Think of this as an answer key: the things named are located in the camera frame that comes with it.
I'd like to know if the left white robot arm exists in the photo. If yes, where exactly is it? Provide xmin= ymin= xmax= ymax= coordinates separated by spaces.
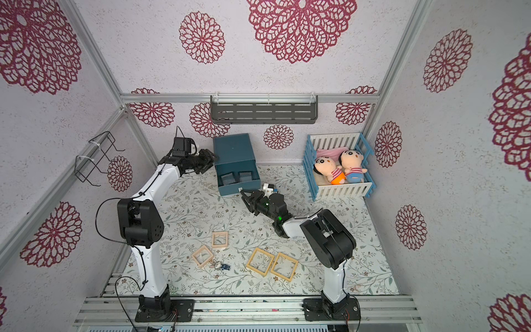
xmin=116 ymin=149 xmax=218 ymax=324

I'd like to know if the teal three-drawer cabinet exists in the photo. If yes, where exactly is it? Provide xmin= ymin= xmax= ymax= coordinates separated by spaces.
xmin=213 ymin=134 xmax=261 ymax=196

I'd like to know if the orange dressed plush doll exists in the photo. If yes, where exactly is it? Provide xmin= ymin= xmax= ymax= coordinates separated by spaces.
xmin=313 ymin=156 xmax=347 ymax=185

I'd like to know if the black wire wall rack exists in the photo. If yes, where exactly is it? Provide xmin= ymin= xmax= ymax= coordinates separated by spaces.
xmin=73 ymin=130 xmax=124 ymax=188

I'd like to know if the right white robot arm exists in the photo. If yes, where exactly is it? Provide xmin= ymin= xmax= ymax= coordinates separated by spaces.
xmin=240 ymin=190 xmax=362 ymax=322

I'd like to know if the large yellow wooden brooch box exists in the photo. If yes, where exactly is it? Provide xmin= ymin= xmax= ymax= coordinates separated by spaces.
xmin=246 ymin=248 xmax=275 ymax=277

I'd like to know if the blue white toy crib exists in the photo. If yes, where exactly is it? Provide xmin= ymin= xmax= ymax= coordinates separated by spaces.
xmin=303 ymin=133 xmax=377 ymax=201

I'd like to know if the tilted small wooden brooch box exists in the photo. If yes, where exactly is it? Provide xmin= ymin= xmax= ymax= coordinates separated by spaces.
xmin=192 ymin=245 xmax=214 ymax=268

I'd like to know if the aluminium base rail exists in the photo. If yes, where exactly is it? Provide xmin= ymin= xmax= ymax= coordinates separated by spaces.
xmin=74 ymin=273 xmax=424 ymax=332

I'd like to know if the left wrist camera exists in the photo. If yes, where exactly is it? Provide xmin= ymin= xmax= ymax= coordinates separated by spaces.
xmin=170 ymin=125 xmax=197 ymax=157

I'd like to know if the right large yellow brooch box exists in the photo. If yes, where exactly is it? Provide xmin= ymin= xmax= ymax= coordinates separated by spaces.
xmin=270 ymin=253 xmax=299 ymax=282

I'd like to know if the blue dressed plush doll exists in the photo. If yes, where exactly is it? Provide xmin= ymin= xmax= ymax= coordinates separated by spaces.
xmin=339 ymin=150 xmax=368 ymax=183

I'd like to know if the small blue brooch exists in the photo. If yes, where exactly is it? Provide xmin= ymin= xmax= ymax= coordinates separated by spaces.
xmin=210 ymin=261 xmax=231 ymax=271

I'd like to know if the black brooch box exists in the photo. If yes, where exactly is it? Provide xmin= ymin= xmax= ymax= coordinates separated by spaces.
xmin=220 ymin=172 xmax=237 ymax=186
xmin=239 ymin=171 xmax=253 ymax=183

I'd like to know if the grey wall shelf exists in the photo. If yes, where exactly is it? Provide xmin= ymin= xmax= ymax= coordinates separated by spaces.
xmin=210 ymin=95 xmax=318 ymax=125

